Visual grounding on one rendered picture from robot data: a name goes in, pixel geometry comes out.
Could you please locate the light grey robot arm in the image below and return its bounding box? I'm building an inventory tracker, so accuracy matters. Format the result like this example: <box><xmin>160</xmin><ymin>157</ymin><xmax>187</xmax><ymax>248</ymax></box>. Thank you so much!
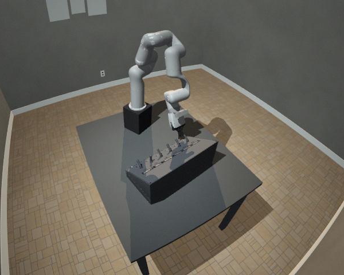
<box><xmin>128</xmin><ymin>30</ymin><xmax>190</xmax><ymax>118</ymax></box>

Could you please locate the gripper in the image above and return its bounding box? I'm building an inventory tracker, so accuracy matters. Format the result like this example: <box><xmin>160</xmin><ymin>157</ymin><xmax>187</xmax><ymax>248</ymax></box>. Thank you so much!
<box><xmin>168</xmin><ymin>113</ymin><xmax>185</xmax><ymax>137</ymax></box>

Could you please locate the black switch console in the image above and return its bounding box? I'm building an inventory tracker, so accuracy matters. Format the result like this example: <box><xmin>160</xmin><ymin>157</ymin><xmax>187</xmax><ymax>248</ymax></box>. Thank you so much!
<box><xmin>126</xmin><ymin>135</ymin><xmax>218</xmax><ymax>204</ymax></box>

